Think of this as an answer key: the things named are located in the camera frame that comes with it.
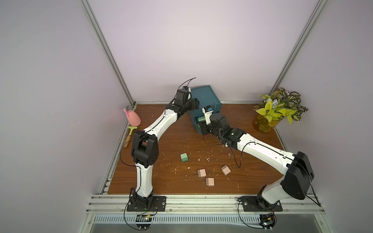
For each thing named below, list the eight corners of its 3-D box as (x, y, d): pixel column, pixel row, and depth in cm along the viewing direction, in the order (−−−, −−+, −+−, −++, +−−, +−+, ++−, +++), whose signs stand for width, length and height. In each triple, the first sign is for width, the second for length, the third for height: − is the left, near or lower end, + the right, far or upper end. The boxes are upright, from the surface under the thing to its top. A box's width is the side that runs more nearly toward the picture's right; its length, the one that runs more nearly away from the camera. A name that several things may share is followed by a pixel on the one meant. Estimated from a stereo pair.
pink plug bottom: (206, 186, 80) (206, 185, 78) (205, 179, 83) (206, 177, 81) (214, 186, 80) (214, 184, 78) (213, 179, 83) (213, 177, 81)
